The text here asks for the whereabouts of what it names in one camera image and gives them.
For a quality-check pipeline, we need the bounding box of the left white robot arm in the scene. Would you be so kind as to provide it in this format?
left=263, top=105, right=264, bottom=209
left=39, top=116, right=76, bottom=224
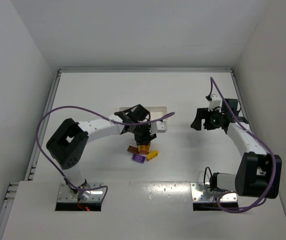
left=46, top=104, right=157, bottom=195

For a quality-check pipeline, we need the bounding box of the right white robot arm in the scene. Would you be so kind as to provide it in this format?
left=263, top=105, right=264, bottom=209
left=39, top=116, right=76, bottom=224
left=190, top=94, right=282, bottom=199

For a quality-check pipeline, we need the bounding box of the orange curved lego brick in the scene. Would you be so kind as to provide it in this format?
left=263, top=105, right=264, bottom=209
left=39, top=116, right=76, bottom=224
left=138, top=143, right=151, bottom=155

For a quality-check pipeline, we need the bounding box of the brown flat lego brick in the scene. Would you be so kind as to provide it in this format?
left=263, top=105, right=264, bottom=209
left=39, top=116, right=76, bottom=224
left=127, top=145, right=140, bottom=154

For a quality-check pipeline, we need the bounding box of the white three-compartment tray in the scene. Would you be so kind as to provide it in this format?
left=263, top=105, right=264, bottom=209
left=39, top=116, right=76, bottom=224
left=117, top=106, right=169, bottom=123

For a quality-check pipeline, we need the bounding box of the yellow lego brick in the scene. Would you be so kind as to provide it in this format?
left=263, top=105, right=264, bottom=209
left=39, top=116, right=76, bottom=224
left=146, top=150, right=159, bottom=161

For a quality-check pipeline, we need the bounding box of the purple lego brick front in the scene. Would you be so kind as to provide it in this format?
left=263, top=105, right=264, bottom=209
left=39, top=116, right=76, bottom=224
left=132, top=154, right=147, bottom=164

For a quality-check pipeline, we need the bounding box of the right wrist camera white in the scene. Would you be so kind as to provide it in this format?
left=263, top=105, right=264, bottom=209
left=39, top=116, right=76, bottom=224
left=205, top=93, right=222, bottom=112

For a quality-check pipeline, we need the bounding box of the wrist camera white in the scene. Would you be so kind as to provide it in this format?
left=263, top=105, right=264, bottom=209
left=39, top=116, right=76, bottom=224
left=150, top=121, right=167, bottom=135
left=205, top=93, right=222, bottom=112

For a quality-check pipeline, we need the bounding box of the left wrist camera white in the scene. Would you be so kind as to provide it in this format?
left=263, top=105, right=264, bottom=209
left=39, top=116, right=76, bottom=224
left=150, top=121, right=167, bottom=135

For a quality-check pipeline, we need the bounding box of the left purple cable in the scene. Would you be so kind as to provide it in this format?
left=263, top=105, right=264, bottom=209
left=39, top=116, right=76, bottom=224
left=36, top=106, right=176, bottom=203

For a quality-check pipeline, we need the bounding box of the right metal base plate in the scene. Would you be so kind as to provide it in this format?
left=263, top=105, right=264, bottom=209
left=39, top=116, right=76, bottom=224
left=190, top=182, right=239, bottom=211

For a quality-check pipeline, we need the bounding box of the metal base plate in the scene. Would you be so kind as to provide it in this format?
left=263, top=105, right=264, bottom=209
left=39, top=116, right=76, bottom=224
left=55, top=182, right=106, bottom=212
left=190, top=182, right=239, bottom=211

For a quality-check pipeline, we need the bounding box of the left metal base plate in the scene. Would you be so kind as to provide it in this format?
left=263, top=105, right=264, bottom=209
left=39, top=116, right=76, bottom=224
left=55, top=182, right=106, bottom=212

